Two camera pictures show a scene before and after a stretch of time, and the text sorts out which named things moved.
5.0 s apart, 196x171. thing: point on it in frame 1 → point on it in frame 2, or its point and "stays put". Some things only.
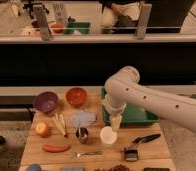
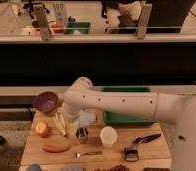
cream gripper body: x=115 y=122 → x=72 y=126
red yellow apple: x=43 y=129 stays put
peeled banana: x=59 y=121 stays put
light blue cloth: x=83 y=119 stays put
